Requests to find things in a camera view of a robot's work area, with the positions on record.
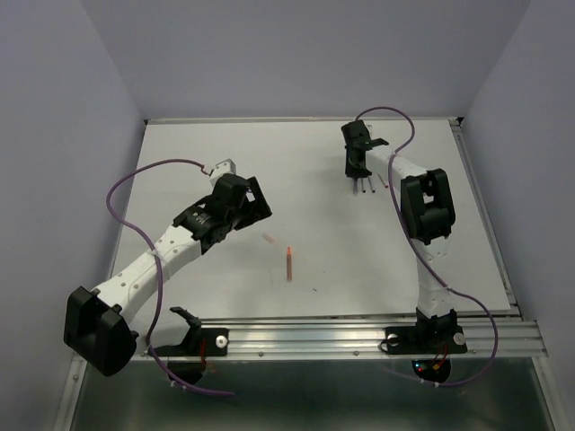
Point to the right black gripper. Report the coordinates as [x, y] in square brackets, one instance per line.
[352, 171]

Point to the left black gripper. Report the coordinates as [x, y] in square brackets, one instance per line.
[258, 208]

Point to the blue marker pen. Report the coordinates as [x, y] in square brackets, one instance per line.
[371, 184]

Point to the orange highlighter pen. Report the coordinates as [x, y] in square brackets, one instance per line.
[289, 264]

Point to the red marker pen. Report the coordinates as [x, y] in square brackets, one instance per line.
[384, 182]

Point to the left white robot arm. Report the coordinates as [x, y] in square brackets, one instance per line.
[97, 324]

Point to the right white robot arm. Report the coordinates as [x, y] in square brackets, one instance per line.
[425, 208]

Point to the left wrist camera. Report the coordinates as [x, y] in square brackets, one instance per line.
[224, 167]

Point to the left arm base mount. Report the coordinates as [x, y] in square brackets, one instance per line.
[185, 335]

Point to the aluminium frame rail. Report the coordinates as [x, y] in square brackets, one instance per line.
[358, 339]

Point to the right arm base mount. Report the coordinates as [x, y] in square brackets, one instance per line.
[427, 336]

